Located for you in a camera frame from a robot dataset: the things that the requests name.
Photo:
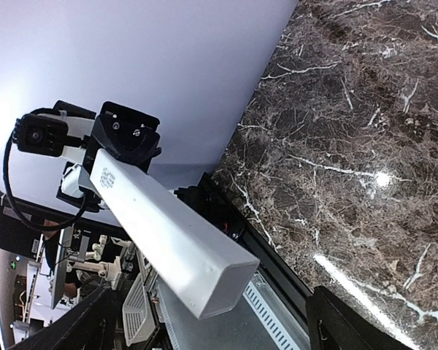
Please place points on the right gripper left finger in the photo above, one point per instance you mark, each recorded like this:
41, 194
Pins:
86, 326

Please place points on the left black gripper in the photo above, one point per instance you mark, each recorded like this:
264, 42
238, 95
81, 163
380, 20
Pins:
128, 135

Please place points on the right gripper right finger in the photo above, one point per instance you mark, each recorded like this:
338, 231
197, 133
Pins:
332, 324

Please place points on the white remote control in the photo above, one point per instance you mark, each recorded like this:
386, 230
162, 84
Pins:
204, 268

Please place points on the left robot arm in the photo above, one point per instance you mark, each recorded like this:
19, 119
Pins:
75, 182

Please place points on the white slotted cable duct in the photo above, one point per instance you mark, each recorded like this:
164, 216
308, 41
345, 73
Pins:
279, 323

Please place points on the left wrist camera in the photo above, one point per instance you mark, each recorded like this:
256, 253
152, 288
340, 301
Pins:
41, 135

